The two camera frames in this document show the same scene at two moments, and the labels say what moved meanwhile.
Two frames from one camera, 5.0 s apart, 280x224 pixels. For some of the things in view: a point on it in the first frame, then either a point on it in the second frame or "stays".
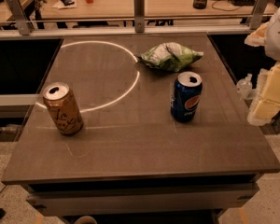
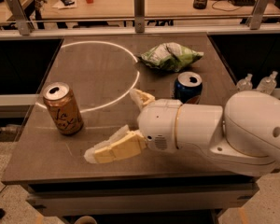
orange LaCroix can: (63, 107) stays
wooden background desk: (117, 2) stays
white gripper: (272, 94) -> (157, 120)
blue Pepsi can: (185, 96) stays
